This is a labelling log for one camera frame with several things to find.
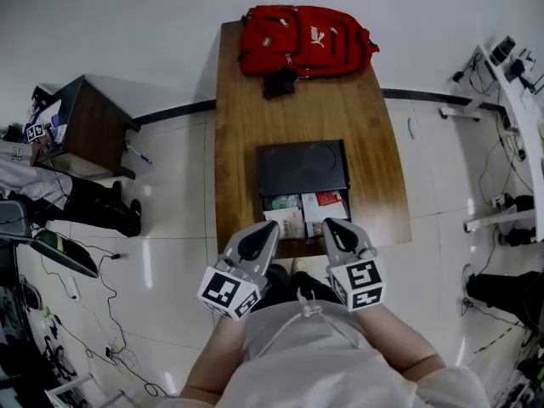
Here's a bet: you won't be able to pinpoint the white drawstring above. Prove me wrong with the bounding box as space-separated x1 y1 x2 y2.
257 289 360 359

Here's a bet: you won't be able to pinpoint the white and blue pen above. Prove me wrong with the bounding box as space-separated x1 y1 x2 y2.
126 142 153 165

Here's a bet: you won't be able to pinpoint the tangle of black floor cables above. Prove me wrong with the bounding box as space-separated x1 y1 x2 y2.
16 244 171 399

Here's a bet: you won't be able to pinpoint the white desk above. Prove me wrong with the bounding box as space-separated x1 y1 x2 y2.
439 42 544 242

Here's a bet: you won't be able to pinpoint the white booklet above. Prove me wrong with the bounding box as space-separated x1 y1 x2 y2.
263 208 306 240

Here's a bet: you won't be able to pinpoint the person's white shirt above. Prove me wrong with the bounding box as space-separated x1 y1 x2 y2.
220 302 490 408

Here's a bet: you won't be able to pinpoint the yellow and black strip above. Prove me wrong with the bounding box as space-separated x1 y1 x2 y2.
473 323 526 354

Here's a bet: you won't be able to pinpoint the black board with green patch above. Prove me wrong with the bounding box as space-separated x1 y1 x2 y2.
16 231 99 279

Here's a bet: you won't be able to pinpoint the person's black trousers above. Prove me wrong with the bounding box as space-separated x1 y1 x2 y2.
250 263 345 314

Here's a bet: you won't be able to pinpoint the black box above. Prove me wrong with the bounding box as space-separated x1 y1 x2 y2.
255 139 351 197

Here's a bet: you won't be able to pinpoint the green packet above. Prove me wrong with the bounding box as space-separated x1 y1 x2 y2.
271 194 301 211

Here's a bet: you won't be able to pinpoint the drawer with paper items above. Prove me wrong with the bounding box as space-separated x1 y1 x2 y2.
259 188 354 246

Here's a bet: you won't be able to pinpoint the dark brown side cabinet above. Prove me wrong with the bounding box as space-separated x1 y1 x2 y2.
31 74 141 181

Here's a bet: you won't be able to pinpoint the grey mesh chair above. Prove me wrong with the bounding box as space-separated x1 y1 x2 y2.
0 200 33 240

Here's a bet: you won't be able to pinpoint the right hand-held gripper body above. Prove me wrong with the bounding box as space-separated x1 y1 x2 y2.
329 246 388 313

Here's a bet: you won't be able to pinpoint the wooden table with wire legs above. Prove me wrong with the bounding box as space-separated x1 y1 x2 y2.
214 20 413 259

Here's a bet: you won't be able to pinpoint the small black pouch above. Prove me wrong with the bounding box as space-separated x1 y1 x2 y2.
261 66 298 100

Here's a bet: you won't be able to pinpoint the red backpack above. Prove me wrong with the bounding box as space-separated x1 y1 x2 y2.
237 4 380 78

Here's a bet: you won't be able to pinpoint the person's right forearm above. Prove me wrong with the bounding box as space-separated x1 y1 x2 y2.
355 303 447 382

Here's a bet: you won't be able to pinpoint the white frame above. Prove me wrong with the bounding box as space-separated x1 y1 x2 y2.
44 374 128 408

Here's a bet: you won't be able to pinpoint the person's left forearm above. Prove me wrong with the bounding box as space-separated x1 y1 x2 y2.
180 315 250 399

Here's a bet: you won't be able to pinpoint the black camera lens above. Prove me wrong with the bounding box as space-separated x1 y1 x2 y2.
488 36 518 64

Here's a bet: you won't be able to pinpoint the white envelope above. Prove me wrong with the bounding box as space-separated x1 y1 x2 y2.
301 192 346 224

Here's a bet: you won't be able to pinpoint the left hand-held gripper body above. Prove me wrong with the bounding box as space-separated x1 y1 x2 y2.
196 252 269 322

